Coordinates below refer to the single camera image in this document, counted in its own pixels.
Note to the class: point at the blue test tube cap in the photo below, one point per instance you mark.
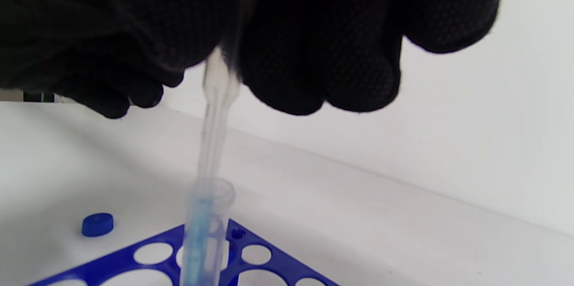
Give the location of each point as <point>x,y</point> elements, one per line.
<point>97,225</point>

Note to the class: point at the person's right hand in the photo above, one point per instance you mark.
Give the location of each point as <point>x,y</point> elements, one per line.
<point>336,30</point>

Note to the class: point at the clear plastic test tube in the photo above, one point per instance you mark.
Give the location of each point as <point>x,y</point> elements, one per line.
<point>222,214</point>

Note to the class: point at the clear plastic transfer pipette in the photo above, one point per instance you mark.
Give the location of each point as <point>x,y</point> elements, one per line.
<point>215,120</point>

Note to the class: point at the blue plastic test tube rack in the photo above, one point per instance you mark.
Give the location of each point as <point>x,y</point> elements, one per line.
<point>112,263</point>

